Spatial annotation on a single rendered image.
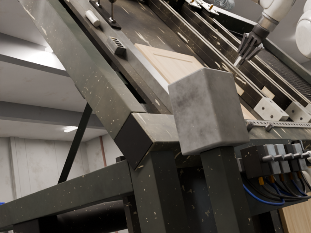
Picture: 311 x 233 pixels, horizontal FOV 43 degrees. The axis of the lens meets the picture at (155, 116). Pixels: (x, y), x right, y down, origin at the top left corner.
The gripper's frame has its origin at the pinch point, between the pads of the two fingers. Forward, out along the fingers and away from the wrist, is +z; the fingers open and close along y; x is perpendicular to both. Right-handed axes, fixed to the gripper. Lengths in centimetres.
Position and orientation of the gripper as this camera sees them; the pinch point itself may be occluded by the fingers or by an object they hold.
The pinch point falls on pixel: (238, 63)
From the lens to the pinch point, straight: 196.9
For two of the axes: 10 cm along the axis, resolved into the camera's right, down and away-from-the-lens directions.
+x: -7.0, -0.3, -7.1
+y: -5.2, -6.6, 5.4
